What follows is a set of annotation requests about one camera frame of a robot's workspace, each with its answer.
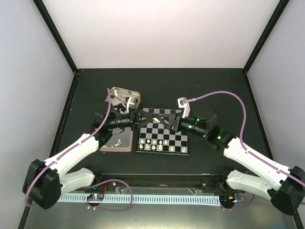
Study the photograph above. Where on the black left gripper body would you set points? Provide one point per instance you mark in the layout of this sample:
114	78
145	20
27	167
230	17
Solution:
128	121

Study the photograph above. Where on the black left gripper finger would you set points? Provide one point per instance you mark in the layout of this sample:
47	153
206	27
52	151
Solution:
142	118
170	121

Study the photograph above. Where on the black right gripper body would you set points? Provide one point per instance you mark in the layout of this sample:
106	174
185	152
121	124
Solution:
179	127

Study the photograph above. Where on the black and grey chessboard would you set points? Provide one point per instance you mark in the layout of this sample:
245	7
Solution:
155	138

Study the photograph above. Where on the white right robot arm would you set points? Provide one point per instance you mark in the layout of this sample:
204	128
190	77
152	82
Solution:
284	187

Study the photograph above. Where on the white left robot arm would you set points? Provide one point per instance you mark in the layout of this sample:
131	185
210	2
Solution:
46	181

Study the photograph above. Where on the pile of black chess pieces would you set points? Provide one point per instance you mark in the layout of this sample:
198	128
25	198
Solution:
120	108

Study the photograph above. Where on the pile of white chess pieces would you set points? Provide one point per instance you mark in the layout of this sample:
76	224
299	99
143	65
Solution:
118	143

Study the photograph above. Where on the right controller circuit board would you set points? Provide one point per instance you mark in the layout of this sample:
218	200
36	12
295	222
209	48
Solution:
230	199

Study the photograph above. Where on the controller circuit board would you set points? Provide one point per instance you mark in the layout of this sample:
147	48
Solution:
230	199
95	197

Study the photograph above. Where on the left controller circuit board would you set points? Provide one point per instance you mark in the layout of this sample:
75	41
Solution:
95	197

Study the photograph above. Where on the pink metal tin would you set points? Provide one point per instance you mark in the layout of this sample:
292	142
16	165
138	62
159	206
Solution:
125	135

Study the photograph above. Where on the gold metal tin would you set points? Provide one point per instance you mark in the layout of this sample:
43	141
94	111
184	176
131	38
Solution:
130	98

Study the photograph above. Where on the black mounting rail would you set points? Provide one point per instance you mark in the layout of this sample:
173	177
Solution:
215	183

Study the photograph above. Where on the light blue slotted cable duct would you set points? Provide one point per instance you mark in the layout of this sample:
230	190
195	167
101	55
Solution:
144	199

